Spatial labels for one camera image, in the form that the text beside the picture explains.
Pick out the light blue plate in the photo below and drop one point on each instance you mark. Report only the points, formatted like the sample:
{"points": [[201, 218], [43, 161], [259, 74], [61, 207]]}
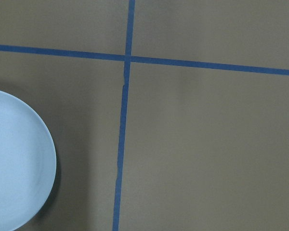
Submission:
{"points": [[27, 162]]}

